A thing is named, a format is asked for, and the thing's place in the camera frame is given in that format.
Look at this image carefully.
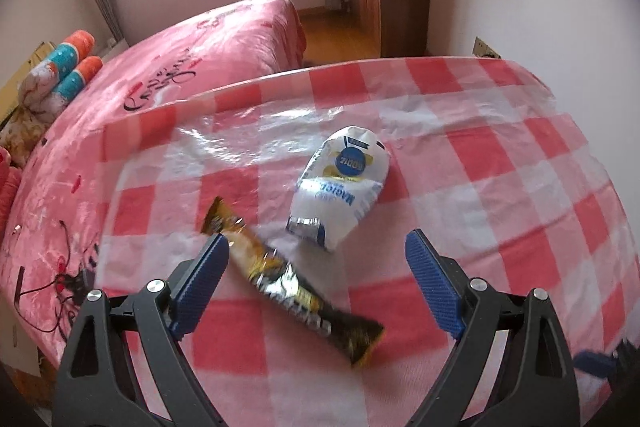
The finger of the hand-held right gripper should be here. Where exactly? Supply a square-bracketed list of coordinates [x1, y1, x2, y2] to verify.
[572, 337, 638, 380]

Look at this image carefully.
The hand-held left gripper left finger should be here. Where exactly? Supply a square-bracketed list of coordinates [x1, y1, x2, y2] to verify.
[52, 232, 231, 427]

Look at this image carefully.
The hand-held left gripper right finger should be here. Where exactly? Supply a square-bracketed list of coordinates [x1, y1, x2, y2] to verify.
[404, 228, 581, 427]

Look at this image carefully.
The gold black snack wrapper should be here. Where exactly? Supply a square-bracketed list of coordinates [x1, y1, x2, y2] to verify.
[200, 196, 387, 368]

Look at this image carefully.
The white blue snack packet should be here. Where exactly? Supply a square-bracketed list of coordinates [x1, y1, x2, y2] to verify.
[286, 125, 391, 253]

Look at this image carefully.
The red white checked tablecloth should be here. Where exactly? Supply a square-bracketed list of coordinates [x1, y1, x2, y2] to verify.
[92, 54, 640, 427]

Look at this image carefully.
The pink plain bolster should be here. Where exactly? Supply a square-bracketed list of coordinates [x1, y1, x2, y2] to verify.
[0, 147, 23, 210]

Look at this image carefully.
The bed with pink floral cover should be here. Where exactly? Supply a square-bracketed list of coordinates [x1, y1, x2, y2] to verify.
[0, 0, 307, 368]

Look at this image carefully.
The brown floral pillow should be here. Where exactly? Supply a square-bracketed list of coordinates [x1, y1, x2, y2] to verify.
[0, 107, 43, 168]

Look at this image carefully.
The rolled colourful blanket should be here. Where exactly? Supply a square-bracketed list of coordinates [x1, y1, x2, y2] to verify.
[17, 32, 103, 125]

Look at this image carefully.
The yellow headboard sheet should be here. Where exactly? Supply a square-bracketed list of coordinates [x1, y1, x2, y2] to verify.
[0, 39, 56, 122]

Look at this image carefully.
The black charger with cable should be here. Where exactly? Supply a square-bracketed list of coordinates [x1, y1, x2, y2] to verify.
[15, 219, 101, 338]

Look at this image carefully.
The beige wall socket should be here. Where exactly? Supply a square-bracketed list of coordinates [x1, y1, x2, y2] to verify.
[472, 37, 501, 60]

